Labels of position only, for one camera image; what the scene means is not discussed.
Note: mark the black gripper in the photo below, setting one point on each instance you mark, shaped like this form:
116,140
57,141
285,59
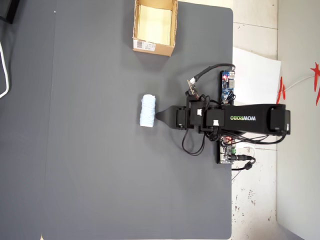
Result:
191,116

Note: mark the light blue block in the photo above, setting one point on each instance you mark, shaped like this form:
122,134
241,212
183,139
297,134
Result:
148,111

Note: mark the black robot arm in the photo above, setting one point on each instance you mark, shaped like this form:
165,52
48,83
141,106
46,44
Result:
246,118

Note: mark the open cardboard box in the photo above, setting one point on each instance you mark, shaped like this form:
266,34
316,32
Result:
163,50

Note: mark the blue circuit board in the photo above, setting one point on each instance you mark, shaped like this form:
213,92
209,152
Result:
227,86

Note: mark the circuit board with green terminal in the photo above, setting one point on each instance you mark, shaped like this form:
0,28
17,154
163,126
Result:
226,152

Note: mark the dark grey table mat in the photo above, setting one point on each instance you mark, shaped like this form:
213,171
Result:
100,150

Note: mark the yellow paper sheet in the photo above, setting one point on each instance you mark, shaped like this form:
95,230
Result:
155,23

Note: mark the white paper sheet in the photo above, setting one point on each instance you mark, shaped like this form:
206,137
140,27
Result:
255,80

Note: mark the white curved object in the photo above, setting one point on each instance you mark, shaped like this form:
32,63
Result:
5,75

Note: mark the black object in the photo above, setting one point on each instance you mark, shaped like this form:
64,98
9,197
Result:
7,10

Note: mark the small camera circuit board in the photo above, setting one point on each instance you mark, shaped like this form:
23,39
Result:
192,90

